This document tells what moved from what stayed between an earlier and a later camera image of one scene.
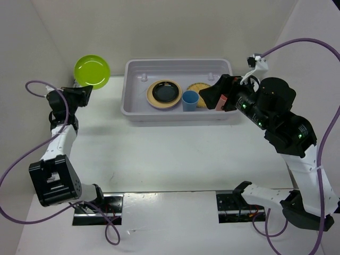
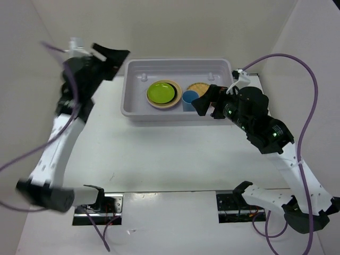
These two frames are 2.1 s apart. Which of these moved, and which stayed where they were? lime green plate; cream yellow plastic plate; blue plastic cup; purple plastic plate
Moved: lime green plate
Stayed: blue plastic cup; purple plastic plate; cream yellow plastic plate
